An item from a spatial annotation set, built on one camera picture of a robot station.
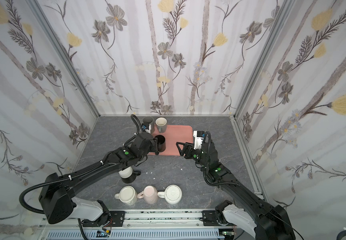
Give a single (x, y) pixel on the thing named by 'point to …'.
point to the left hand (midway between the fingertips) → (153, 136)
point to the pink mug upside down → (149, 194)
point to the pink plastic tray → (174, 134)
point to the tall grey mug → (149, 120)
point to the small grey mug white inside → (161, 123)
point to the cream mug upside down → (128, 195)
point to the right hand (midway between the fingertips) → (178, 141)
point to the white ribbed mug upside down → (172, 194)
